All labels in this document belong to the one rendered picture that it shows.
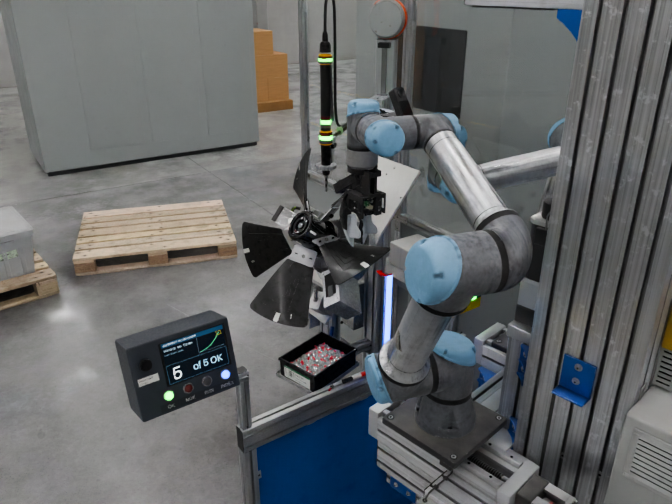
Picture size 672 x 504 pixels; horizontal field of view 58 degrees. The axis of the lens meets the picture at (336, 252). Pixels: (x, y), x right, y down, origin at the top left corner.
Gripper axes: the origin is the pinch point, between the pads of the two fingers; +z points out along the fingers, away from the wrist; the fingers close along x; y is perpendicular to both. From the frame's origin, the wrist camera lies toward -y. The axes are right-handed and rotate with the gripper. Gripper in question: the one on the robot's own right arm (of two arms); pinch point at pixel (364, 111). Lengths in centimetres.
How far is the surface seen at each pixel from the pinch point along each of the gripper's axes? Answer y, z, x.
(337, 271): 50, -1, -12
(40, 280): 154, 278, -20
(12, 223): 121, 309, -20
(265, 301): 68, 26, -22
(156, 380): 51, -11, -84
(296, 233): 47, 27, -6
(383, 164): 32, 29, 44
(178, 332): 41, -10, -76
